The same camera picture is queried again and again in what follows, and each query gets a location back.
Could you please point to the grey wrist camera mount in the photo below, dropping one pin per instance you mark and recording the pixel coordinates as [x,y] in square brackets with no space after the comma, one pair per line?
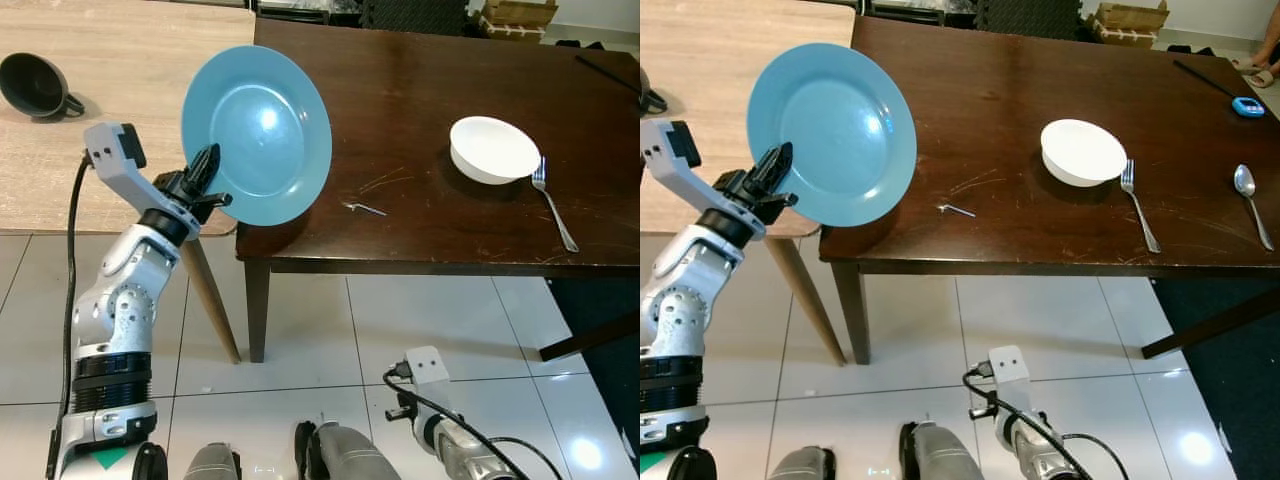
[110,160]
[668,160]
[1010,365]
[428,365]

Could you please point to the tan cardboard box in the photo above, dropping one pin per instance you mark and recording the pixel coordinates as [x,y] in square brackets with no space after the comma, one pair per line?
[1130,22]
[520,18]

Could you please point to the light blue dinner plate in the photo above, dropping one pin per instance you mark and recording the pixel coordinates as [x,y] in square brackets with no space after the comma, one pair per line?
[260,130]
[840,130]

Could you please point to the grey right robot leg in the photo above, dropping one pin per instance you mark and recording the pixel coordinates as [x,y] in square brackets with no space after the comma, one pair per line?
[945,455]
[345,455]

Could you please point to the blue digital timer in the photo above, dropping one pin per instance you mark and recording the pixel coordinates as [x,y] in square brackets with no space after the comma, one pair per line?
[1248,106]

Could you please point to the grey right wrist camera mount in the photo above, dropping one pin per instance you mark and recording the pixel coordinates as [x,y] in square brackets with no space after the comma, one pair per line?
[428,365]
[1010,365]

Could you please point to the dark blue rug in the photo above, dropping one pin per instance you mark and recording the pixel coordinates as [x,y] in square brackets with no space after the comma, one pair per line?
[605,300]
[1230,400]

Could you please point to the thin black stick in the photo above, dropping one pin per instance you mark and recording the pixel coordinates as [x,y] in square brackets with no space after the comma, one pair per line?
[605,72]
[1205,79]

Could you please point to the silver fork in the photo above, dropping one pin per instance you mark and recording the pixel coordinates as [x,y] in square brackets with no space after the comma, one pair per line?
[553,205]
[1140,208]

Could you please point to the white bowl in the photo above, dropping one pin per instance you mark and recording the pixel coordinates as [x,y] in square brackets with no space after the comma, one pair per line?
[490,145]
[1082,150]

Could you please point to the silver spoon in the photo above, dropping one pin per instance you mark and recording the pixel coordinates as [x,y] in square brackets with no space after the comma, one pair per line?
[1244,180]

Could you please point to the black foam puzzle mat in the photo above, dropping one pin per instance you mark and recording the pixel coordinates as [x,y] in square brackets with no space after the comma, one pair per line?
[415,15]
[1025,17]

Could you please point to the person bare lower leg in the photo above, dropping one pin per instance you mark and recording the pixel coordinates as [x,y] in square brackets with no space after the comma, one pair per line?
[1270,30]

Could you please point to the grey robot leg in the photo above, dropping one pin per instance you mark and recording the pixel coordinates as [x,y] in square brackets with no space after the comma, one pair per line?
[213,465]
[945,455]
[345,455]
[800,466]

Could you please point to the grey left robot leg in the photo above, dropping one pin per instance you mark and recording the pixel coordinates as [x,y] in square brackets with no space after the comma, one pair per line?
[213,465]
[800,466]

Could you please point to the dark brown wooden table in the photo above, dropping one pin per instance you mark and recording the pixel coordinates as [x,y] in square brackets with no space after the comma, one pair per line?
[1000,90]
[420,90]

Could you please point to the light wooden table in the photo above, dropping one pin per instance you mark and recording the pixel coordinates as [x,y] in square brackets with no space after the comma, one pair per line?
[720,60]
[120,70]

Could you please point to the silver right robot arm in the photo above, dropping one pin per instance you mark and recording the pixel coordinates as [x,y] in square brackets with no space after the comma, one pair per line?
[465,455]
[1035,455]

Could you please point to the tan sandal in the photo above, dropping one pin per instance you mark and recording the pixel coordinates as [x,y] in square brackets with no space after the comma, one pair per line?
[1262,76]

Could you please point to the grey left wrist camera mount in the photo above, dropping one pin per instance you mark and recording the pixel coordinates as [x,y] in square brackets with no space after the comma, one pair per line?
[668,160]
[110,160]

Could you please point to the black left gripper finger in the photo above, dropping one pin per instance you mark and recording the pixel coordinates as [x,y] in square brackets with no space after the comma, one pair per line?
[205,170]
[774,170]

